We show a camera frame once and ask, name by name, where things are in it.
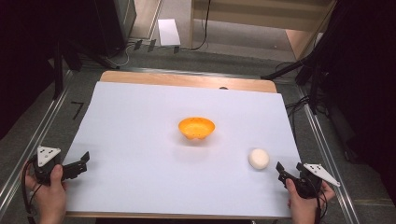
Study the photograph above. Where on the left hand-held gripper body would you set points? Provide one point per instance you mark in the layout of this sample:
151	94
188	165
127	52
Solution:
43	169

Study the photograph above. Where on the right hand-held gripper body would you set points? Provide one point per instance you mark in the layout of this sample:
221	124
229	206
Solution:
306	185

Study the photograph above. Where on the white round bun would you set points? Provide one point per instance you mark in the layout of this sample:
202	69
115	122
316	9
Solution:
259	159

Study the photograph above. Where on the orange plastic bowl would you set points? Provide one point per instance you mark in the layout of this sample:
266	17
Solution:
196	127

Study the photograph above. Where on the person's right hand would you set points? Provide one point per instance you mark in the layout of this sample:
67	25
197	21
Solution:
303	208

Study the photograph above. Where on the person's left hand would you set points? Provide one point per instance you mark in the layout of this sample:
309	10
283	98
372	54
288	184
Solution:
51	199

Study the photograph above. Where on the white paper sheet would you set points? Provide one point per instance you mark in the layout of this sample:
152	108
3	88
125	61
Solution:
155	155

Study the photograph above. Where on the black metal stand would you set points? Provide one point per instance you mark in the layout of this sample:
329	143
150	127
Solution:
58	71
313	84

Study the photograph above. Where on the dark curtain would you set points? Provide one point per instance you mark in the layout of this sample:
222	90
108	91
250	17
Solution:
21	62
367	77

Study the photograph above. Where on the wooden table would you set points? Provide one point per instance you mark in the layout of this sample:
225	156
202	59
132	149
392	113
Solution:
186	81

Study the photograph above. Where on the dark cabinet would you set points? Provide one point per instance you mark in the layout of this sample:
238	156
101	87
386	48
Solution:
115	25

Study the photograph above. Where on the white flat board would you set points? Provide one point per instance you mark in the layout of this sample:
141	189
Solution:
168	32

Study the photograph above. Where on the metal floor rail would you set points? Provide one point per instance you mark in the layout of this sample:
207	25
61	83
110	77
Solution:
34	140
327	155
193	72

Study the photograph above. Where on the light wooden frame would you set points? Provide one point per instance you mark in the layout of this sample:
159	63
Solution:
249	18

